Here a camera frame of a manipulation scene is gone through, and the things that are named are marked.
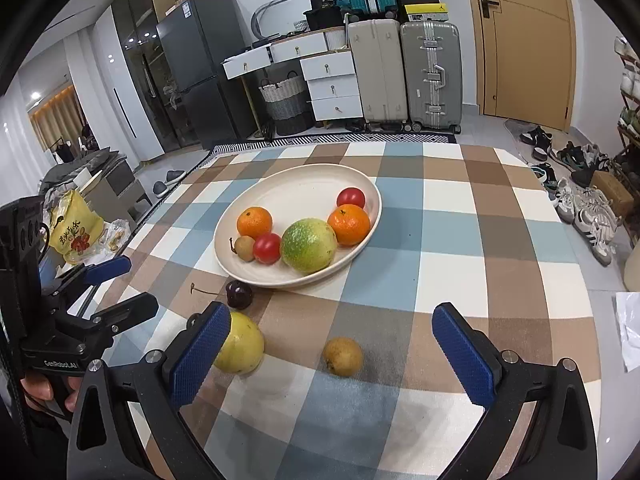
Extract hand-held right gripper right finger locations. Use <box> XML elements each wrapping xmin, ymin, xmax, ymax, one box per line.
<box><xmin>432</xmin><ymin>302</ymin><xmax>598</xmax><ymax>480</ymax></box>

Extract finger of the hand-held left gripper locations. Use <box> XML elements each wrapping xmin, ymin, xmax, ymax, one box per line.
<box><xmin>49</xmin><ymin>256</ymin><xmax>132</xmax><ymax>297</ymax></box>
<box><xmin>74</xmin><ymin>292</ymin><xmax>160</xmax><ymax>342</ymax></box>

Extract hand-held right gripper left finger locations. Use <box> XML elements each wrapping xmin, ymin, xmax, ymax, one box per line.
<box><xmin>67</xmin><ymin>301</ymin><xmax>232</xmax><ymax>480</ymax></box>

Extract yellow passion fruit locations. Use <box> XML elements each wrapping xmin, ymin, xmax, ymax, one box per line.
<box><xmin>214</xmin><ymin>311</ymin><xmax>265</xmax><ymax>375</ymax></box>

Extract dark cherry with stem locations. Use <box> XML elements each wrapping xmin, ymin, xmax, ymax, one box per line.
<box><xmin>190</xmin><ymin>280</ymin><xmax>254</xmax><ymax>309</ymax></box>

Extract small brown longan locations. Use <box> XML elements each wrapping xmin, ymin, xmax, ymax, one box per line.
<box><xmin>229</xmin><ymin>235</ymin><xmax>257</xmax><ymax>262</ymax></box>

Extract large brown longan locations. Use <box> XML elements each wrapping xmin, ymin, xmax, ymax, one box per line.
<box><xmin>322</xmin><ymin>337</ymin><xmax>364</xmax><ymax>376</ymax></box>

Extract red cherry tomato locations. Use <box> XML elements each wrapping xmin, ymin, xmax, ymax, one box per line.
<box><xmin>336</xmin><ymin>187</ymin><xmax>366</xmax><ymax>209</ymax></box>
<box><xmin>252</xmin><ymin>232</ymin><xmax>282</xmax><ymax>265</ymax></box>

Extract orange mandarin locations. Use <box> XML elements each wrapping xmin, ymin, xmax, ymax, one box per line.
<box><xmin>236</xmin><ymin>206</ymin><xmax>274</xmax><ymax>239</ymax></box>
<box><xmin>327</xmin><ymin>204</ymin><xmax>372</xmax><ymax>247</ymax></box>

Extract green passion fruit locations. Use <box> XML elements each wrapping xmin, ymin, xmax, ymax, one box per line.
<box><xmin>280</xmin><ymin>218</ymin><xmax>338</xmax><ymax>275</ymax></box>

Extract cream round plate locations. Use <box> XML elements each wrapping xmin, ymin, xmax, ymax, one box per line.
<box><xmin>214</xmin><ymin>163</ymin><xmax>383</xmax><ymax>289</ymax></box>

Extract person's left forearm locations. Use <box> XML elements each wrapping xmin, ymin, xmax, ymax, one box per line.
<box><xmin>0</xmin><ymin>395</ymin><xmax>73</xmax><ymax>480</ymax></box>

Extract person's left hand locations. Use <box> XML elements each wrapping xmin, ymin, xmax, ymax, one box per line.
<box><xmin>20</xmin><ymin>374</ymin><xmax>84</xmax><ymax>411</ymax></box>

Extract clear snack bag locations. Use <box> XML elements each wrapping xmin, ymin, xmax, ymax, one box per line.
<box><xmin>102</xmin><ymin>220</ymin><xmax>132</xmax><ymax>251</ymax></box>

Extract yellow plastic bag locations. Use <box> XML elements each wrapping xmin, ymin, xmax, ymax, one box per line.
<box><xmin>48</xmin><ymin>190</ymin><xmax>106</xmax><ymax>266</ymax></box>

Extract grey sofa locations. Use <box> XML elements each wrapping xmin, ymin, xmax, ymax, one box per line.
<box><xmin>40</xmin><ymin>150</ymin><xmax>153</xmax><ymax>221</ymax></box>

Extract checkered tablecloth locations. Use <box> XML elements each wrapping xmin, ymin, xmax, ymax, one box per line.
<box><xmin>60</xmin><ymin>141</ymin><xmax>603</xmax><ymax>480</ymax></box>

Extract clothes rack with garments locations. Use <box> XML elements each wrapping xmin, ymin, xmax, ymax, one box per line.
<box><xmin>52</xmin><ymin>125</ymin><xmax>98</xmax><ymax>163</ymax></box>

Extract white sheer curtain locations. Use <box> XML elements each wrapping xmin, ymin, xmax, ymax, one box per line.
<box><xmin>0</xmin><ymin>25</ymin><xmax>96</xmax><ymax>206</ymax></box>

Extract brown curtain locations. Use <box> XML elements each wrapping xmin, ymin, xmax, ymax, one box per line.
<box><xmin>28</xmin><ymin>85</ymin><xmax>86</xmax><ymax>161</ymax></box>

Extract white plastic bag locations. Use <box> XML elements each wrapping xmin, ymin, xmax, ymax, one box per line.
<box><xmin>614</xmin><ymin>291</ymin><xmax>640</xmax><ymax>373</ymax></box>

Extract pile of shoes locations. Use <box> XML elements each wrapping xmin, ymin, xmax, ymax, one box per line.
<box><xmin>520</xmin><ymin>125</ymin><xmax>621</xmax><ymax>266</ymax></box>

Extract cream bin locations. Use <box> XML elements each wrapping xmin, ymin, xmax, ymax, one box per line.
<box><xmin>622</xmin><ymin>240</ymin><xmax>640</xmax><ymax>291</ymax></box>

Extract dark glass-door cabinet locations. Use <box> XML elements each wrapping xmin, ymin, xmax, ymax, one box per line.
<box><xmin>111</xmin><ymin>0</ymin><xmax>188</xmax><ymax>155</ymax></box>

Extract brown cardboard box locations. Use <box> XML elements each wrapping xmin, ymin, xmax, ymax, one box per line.
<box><xmin>590</xmin><ymin>170</ymin><xmax>635</xmax><ymax>218</ymax></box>

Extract dark grey fridge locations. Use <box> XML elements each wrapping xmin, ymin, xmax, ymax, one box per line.
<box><xmin>156</xmin><ymin>0</ymin><xmax>258</xmax><ymax>151</ymax></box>

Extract grey doormat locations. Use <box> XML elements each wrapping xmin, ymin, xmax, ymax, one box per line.
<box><xmin>504</xmin><ymin>119</ymin><xmax>543</xmax><ymax>143</ymax></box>

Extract woven laundry basket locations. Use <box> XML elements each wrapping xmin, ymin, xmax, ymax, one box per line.
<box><xmin>258</xmin><ymin>72</ymin><xmax>315</xmax><ymax>136</ymax></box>

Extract striped rug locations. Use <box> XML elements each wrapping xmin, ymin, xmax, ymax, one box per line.
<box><xmin>207</xmin><ymin>132</ymin><xmax>457</xmax><ymax>156</ymax></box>

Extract silver suitcase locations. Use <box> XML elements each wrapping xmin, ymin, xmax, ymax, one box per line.
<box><xmin>400</xmin><ymin>21</ymin><xmax>463</xmax><ymax>135</ymax></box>

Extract wooden shoe rack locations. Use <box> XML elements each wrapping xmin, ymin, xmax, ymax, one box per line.
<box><xmin>612</xmin><ymin>35</ymin><xmax>640</xmax><ymax>211</ymax></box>

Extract white drawer desk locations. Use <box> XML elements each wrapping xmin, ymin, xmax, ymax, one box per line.
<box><xmin>222</xmin><ymin>27</ymin><xmax>365</xmax><ymax>122</ymax></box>

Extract beige suitcase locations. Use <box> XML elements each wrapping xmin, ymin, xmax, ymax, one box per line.
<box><xmin>347</xmin><ymin>19</ymin><xmax>413</xmax><ymax>133</ymax></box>

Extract wooden door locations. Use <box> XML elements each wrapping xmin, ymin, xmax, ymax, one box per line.
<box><xmin>461</xmin><ymin>0</ymin><xmax>576</xmax><ymax>133</ymax></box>

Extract black storage box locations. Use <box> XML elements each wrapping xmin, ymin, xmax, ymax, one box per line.
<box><xmin>303</xmin><ymin>8</ymin><xmax>348</xmax><ymax>31</ymax></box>

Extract yellow black shoe box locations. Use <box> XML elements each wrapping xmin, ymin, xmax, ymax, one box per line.
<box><xmin>404</xmin><ymin>3</ymin><xmax>451</xmax><ymax>23</ymax></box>

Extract chrome curved frame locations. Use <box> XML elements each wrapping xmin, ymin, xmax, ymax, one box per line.
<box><xmin>251</xmin><ymin>0</ymin><xmax>311</xmax><ymax>41</ymax></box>

